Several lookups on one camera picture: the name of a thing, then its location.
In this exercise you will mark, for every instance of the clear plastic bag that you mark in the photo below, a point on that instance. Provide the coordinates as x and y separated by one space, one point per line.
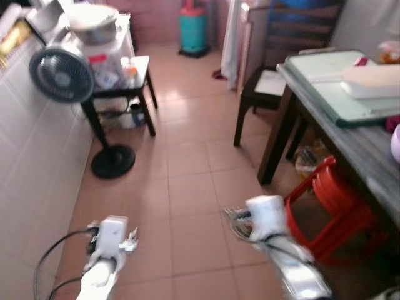
309 161

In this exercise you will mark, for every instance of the red plastic stool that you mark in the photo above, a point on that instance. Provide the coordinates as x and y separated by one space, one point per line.
340 206

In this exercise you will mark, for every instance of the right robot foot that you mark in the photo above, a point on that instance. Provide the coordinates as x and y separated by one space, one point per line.
389 294

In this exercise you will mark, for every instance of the grey wooden table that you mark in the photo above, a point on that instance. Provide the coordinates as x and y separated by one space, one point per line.
362 156

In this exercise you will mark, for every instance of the purple plastic bowl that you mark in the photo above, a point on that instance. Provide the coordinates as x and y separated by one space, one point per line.
396 144

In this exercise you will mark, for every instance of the pale green board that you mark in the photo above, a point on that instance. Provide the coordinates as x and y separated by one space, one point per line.
325 87

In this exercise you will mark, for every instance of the maroon cloth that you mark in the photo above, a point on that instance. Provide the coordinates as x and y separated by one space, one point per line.
394 122

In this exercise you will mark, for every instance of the black side table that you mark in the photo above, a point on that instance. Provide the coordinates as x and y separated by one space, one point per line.
140 72

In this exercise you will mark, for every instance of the clear plastic container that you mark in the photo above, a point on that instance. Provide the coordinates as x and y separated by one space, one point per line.
106 65

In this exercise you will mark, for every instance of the black standing fan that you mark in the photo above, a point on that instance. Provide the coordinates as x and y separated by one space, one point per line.
61 75

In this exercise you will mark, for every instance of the white hanging cloth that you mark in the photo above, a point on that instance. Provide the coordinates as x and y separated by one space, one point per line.
231 44

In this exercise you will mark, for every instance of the white rectangular tray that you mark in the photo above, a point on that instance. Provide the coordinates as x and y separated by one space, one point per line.
375 81

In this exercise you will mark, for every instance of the teal gas cylinder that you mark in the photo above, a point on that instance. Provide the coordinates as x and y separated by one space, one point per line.
194 31

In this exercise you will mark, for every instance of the dark wooden chair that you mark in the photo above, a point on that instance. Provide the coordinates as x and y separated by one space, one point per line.
300 31

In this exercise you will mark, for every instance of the small red item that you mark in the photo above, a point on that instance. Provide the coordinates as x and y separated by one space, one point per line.
361 61

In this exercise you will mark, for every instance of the large metal pot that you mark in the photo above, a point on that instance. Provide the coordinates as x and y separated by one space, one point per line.
92 25

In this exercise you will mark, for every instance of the clear jar orange contents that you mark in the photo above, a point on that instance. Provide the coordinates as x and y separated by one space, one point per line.
390 54

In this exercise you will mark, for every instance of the silver metal tray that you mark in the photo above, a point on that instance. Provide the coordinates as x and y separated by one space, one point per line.
45 17

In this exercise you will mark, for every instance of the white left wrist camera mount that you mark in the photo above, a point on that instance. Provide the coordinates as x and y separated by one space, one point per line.
112 236

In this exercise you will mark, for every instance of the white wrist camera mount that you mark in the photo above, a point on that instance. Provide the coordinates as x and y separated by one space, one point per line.
112 236
267 215

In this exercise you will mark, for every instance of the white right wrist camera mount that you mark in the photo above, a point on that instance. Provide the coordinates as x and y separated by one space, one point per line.
267 215

